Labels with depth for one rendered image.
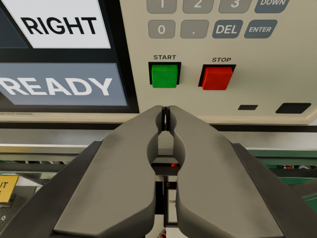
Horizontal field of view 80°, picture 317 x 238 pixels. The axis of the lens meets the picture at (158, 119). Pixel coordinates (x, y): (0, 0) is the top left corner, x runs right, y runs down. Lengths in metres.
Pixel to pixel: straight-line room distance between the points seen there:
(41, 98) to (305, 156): 0.26
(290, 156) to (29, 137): 0.26
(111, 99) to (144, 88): 0.03
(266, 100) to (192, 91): 0.07
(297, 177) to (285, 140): 0.09
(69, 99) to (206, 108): 0.12
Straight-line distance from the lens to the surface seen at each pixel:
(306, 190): 0.37
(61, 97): 0.19
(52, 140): 0.22
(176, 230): 0.40
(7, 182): 0.28
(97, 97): 0.17
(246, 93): 0.17
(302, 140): 0.23
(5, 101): 0.22
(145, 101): 0.17
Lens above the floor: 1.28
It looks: 58 degrees down
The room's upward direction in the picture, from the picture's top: 2 degrees counter-clockwise
